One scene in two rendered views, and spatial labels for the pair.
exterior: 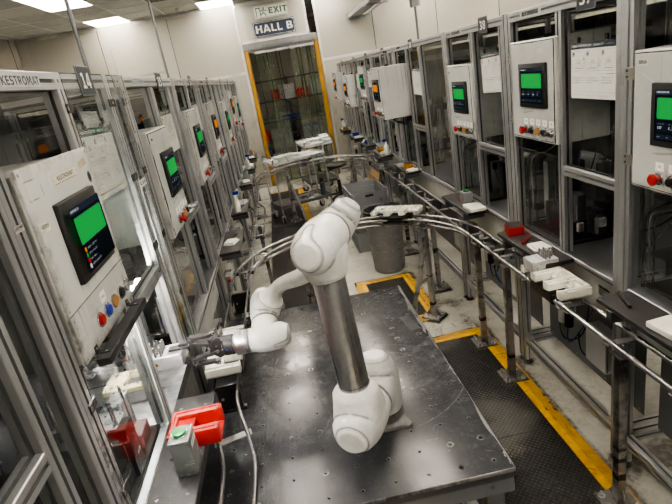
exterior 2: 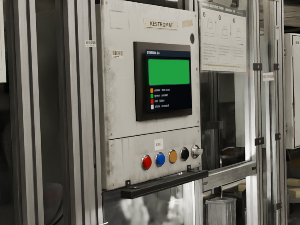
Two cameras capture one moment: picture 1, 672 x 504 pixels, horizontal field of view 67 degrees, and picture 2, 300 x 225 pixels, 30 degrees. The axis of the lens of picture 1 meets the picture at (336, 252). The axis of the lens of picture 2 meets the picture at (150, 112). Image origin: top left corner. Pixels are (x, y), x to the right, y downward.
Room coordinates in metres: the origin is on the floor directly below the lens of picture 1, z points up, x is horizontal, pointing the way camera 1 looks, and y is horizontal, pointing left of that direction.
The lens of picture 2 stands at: (0.11, -0.33, 1.62)
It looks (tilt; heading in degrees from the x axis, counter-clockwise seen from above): 3 degrees down; 40
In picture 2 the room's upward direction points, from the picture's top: 2 degrees counter-clockwise
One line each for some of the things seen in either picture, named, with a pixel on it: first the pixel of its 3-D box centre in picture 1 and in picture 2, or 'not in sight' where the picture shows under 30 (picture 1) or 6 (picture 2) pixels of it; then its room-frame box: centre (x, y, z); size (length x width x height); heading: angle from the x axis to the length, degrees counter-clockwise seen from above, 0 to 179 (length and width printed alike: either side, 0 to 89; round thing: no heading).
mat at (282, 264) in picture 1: (294, 234); not in sight; (6.37, 0.50, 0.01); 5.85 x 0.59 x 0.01; 4
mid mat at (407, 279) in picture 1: (394, 298); not in sight; (3.97, -0.42, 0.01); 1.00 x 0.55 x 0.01; 4
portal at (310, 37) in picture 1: (293, 112); not in sight; (10.02, 0.32, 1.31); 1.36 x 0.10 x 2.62; 94
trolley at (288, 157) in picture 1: (299, 183); not in sight; (7.33, 0.35, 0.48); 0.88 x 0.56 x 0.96; 112
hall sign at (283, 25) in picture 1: (274, 27); not in sight; (9.96, 0.38, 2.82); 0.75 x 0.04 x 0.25; 94
